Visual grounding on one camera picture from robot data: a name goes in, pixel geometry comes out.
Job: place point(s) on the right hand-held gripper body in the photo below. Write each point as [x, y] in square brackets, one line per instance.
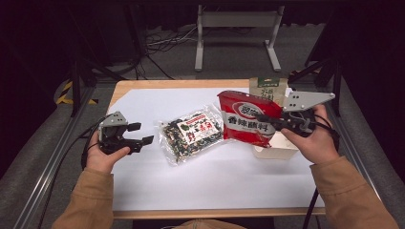
[301, 101]

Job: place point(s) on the person's right hand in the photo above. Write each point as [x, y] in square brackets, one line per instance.
[318, 146]

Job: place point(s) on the grey metal stand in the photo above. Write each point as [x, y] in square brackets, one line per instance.
[238, 19]

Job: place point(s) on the person's tan clothing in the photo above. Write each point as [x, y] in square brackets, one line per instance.
[207, 225]

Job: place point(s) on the yellow black striped tape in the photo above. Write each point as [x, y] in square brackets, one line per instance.
[65, 92]

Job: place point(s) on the aluminium frame rail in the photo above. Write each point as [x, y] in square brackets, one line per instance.
[353, 146]
[47, 171]

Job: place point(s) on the white table sheet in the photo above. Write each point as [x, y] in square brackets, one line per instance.
[207, 184]

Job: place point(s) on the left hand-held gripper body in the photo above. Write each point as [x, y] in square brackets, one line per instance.
[111, 133]

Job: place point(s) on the red seasoning packet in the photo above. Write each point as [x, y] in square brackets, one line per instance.
[245, 124]

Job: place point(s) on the person's left hand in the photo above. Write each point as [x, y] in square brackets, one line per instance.
[102, 160]

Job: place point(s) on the clear dried seaweed mix packet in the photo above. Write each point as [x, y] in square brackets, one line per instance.
[191, 133]

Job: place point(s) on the black metal stand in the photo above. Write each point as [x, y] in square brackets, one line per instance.
[75, 89]
[332, 76]

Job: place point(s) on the beige packet with green label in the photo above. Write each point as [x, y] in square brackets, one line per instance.
[269, 90]

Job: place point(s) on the cardboard box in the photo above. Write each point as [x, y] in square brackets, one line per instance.
[280, 151]

